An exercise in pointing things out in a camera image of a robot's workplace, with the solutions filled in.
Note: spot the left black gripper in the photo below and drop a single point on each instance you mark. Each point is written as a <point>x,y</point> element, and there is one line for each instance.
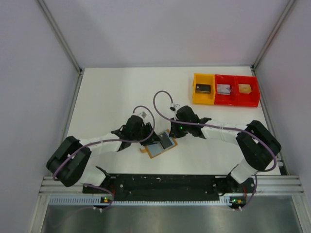
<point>153,139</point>

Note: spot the black card in bin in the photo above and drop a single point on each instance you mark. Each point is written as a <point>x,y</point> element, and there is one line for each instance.
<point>202,88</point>

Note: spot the aluminium frame rail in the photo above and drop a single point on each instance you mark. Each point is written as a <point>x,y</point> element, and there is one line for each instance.
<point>268,185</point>

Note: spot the grey slotted cable duct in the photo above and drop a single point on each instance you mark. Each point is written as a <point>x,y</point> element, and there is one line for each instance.
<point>103,201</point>

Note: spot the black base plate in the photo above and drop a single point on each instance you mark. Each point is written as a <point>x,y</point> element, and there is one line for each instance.
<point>152,187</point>

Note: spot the middle red plastic bin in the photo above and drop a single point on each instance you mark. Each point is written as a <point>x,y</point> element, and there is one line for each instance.
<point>226,99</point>

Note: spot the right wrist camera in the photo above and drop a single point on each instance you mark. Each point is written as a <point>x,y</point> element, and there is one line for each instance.
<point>174,107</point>

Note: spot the right red plastic bin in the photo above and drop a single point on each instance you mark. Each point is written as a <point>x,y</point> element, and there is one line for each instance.
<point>251,97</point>

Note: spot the red plastic bin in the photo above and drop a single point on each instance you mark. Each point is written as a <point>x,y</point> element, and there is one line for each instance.
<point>251,97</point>
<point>226,99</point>

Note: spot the yellow leather card holder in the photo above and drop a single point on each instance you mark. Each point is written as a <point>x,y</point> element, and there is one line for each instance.
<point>156,149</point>

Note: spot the silver card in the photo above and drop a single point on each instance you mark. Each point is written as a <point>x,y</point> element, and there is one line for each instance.
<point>223,89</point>

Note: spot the gold card in bin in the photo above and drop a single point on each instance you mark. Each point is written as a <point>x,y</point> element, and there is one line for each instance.
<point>245,88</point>

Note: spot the yellow plastic bin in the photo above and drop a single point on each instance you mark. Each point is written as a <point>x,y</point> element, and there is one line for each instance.
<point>205,99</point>

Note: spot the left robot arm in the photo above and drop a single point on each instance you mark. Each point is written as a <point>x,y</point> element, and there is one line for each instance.
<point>70,163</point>

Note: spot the black credit card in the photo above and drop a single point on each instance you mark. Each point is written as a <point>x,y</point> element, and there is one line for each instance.
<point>165,140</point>

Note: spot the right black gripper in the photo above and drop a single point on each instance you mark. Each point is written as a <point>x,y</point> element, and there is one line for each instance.
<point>174,132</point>

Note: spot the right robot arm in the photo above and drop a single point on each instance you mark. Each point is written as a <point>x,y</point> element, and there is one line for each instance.
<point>258,146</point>

